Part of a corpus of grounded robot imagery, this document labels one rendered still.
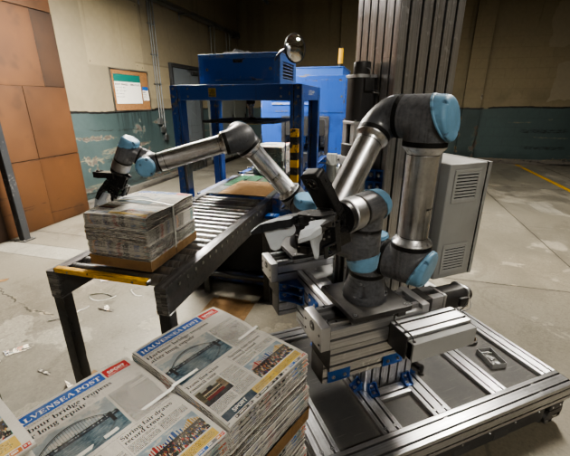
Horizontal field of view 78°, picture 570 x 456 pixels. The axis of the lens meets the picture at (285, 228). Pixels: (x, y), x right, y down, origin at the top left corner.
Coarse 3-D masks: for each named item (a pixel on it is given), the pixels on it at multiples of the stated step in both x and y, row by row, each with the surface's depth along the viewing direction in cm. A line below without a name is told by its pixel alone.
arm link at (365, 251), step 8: (360, 232) 79; (368, 232) 78; (376, 232) 79; (352, 240) 81; (360, 240) 79; (368, 240) 79; (376, 240) 80; (344, 248) 83; (352, 248) 81; (360, 248) 80; (368, 248) 80; (376, 248) 80; (344, 256) 85; (352, 256) 82; (360, 256) 81; (368, 256) 80; (376, 256) 81; (352, 264) 83; (360, 264) 81; (368, 264) 81; (376, 264) 83; (360, 272) 82; (368, 272) 82
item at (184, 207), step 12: (144, 192) 168; (156, 192) 168; (168, 192) 168; (180, 204) 156; (192, 204) 167; (180, 216) 157; (192, 216) 166; (180, 228) 157; (192, 228) 168; (180, 240) 159
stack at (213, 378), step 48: (192, 336) 98; (240, 336) 98; (96, 384) 81; (144, 384) 81; (192, 384) 81; (240, 384) 81; (288, 384) 86; (48, 432) 69; (96, 432) 69; (144, 432) 69; (192, 432) 69; (240, 432) 74
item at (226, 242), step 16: (256, 208) 224; (240, 224) 194; (256, 224) 221; (224, 240) 176; (240, 240) 196; (192, 256) 155; (208, 256) 160; (224, 256) 178; (176, 272) 140; (192, 272) 146; (208, 272) 161; (160, 288) 129; (176, 288) 136; (192, 288) 148; (160, 304) 131; (176, 304) 137
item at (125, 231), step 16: (96, 208) 142; (112, 208) 142; (128, 208) 143; (144, 208) 143; (160, 208) 144; (96, 224) 139; (112, 224) 136; (128, 224) 135; (144, 224) 133; (160, 224) 142; (96, 240) 140; (112, 240) 138; (128, 240) 136; (144, 240) 134; (160, 240) 142; (112, 256) 142; (128, 256) 139; (144, 256) 137
